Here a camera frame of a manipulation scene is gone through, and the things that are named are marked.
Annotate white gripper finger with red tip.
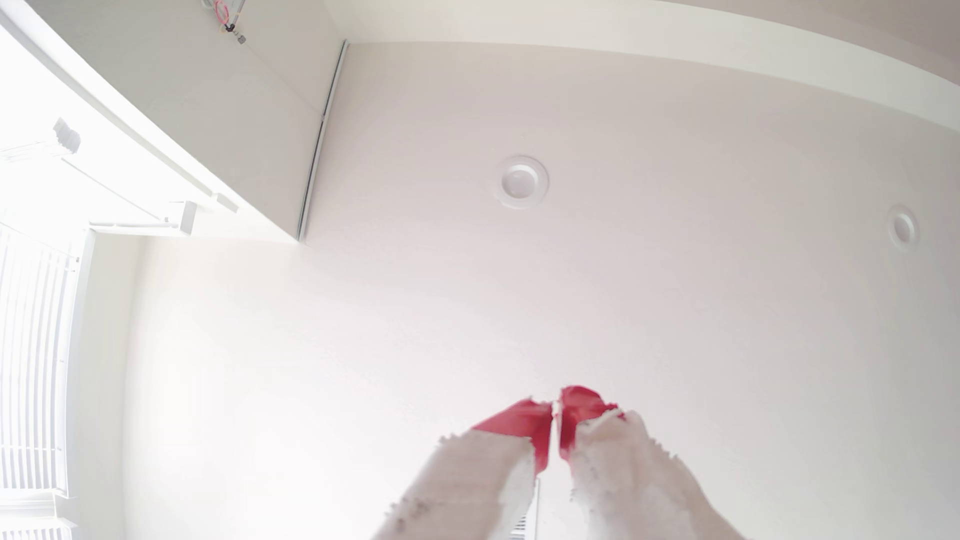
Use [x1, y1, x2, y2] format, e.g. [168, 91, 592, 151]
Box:
[372, 398, 555, 540]
[558, 385, 745, 540]

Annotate white window blinds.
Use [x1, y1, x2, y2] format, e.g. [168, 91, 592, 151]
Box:
[0, 223, 81, 498]

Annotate white wall bracket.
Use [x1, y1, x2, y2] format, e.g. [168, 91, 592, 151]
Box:
[89, 200, 198, 237]

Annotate round recessed ceiling light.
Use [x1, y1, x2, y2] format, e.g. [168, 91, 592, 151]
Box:
[492, 155, 550, 210]
[886, 204, 921, 252]

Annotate red hanging wires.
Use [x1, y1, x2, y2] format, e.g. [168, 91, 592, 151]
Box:
[212, 0, 248, 45]

